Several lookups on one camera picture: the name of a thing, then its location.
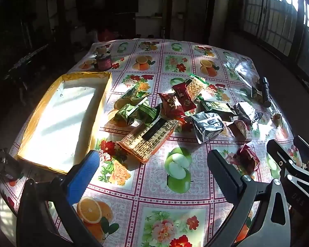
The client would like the small red packet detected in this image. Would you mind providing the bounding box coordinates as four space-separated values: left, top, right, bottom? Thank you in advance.
237 144 260 175

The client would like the silver foil snack bag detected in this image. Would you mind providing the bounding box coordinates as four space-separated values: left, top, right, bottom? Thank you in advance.
190 112 224 144

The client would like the long orange cracker pack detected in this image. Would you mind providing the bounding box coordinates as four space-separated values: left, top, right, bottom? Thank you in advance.
117 118 179 164

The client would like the red snack packet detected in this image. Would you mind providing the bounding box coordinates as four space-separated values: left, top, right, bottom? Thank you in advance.
172 83 196 112
159 93 186 124

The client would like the green tea snack packet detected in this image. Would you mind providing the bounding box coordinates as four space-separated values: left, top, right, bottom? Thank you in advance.
114 85 150 110

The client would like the dark green biscuit packet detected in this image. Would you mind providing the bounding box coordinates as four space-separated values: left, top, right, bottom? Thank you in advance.
200 100 237 122

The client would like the yellow cardboard box tray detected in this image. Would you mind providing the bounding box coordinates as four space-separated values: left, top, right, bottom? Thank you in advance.
15 71 112 174

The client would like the black flashlight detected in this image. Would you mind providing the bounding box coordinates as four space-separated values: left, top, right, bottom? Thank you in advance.
262 77 271 108

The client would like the small grey electric motor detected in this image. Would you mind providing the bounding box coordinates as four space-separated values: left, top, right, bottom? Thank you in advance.
0 148 22 181

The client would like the floral fruit-print tablecloth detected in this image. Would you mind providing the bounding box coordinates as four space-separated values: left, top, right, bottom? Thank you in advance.
0 38 309 247

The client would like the clear plastic bag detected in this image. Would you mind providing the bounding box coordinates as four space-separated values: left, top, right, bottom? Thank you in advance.
223 57 260 87

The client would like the dark jar with pink label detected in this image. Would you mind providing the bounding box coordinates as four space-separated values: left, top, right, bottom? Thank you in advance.
96 46 112 71

